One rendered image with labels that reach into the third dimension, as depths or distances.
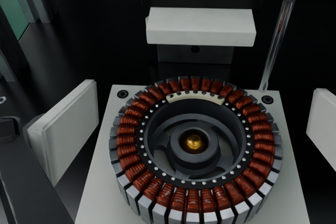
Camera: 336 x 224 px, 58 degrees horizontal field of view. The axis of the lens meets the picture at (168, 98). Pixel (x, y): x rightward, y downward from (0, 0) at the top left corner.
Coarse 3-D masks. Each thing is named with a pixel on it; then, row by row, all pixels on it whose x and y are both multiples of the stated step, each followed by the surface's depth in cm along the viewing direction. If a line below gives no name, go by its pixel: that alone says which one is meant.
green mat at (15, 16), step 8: (0, 0) 44; (8, 0) 44; (16, 0) 44; (8, 8) 43; (16, 8) 43; (8, 16) 41; (16, 16) 41; (24, 16) 41; (16, 24) 40; (24, 24) 40; (16, 32) 39
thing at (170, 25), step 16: (144, 0) 18; (160, 0) 18; (176, 0) 18; (192, 0) 18; (208, 0) 17; (224, 0) 17; (240, 0) 17; (256, 0) 17; (160, 16) 17; (176, 16) 17; (192, 16) 17; (208, 16) 17; (224, 16) 17; (240, 16) 17; (160, 32) 17; (176, 32) 17; (192, 32) 17; (208, 32) 16; (224, 32) 16; (240, 32) 16
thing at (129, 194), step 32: (160, 96) 22; (192, 96) 22; (224, 96) 22; (128, 128) 20; (160, 128) 22; (192, 128) 21; (224, 128) 22; (256, 128) 20; (128, 160) 18; (192, 160) 19; (224, 160) 21; (256, 160) 18; (128, 192) 17; (160, 192) 17; (192, 192) 17; (224, 192) 17; (256, 192) 18
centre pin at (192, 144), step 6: (186, 138) 21; (192, 138) 20; (198, 138) 20; (180, 144) 21; (186, 144) 20; (192, 144) 20; (198, 144) 20; (204, 144) 21; (186, 150) 20; (192, 150) 20; (198, 150) 20
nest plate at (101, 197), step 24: (120, 96) 27; (264, 96) 26; (96, 144) 23; (288, 144) 23; (96, 168) 22; (168, 168) 22; (288, 168) 22; (96, 192) 21; (288, 192) 20; (96, 216) 20; (120, 216) 20; (264, 216) 19; (288, 216) 19
